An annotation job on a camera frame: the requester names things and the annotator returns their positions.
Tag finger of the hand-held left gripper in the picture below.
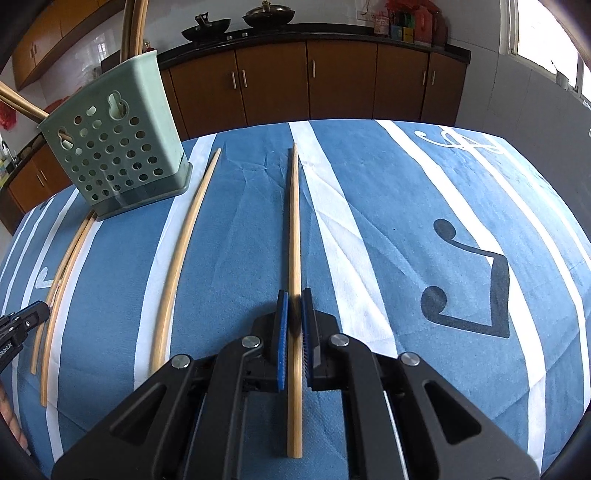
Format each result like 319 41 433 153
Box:
0 300 50 334

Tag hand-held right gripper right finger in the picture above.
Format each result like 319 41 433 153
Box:
300 287 541 480

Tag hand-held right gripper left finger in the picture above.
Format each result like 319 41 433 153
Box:
51 290 289 480

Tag wooden chopstick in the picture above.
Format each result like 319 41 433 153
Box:
121 0 137 63
150 148 222 374
40 213 99 408
286 143 305 459
30 217 93 376
134 0 149 56
0 82 51 124

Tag green perforated utensil holder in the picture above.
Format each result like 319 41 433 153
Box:
37 50 194 221

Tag person's left hand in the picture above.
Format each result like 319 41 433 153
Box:
0 382 31 457

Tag blue white striped tablecloth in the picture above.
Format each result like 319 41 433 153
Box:
0 119 591 480

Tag brown wooden lower cabinets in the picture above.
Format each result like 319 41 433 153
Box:
0 39 468 232

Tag black kitchen countertop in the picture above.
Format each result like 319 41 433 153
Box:
0 25 472 185

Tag black wok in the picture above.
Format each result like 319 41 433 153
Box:
181 14 232 44

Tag black pot with lid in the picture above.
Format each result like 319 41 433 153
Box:
242 1 296 28

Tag group of condiment bottles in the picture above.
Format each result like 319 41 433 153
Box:
373 8 450 47

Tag window with white frame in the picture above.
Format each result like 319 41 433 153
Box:
508 0 591 100

